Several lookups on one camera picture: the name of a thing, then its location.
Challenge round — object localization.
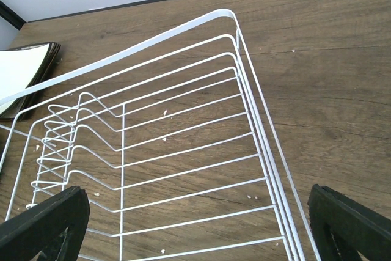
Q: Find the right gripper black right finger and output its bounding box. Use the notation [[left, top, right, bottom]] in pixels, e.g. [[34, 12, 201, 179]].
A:
[[308, 185, 390, 260]]

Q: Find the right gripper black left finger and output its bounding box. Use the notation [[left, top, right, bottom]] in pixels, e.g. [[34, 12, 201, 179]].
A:
[[1, 186, 90, 260]]

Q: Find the white wire dish rack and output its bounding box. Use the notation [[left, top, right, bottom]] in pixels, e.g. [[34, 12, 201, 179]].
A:
[[1, 9, 320, 260]]

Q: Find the black aluminium frame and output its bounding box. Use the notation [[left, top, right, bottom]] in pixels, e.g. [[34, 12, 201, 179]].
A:
[[0, 1, 26, 30]]

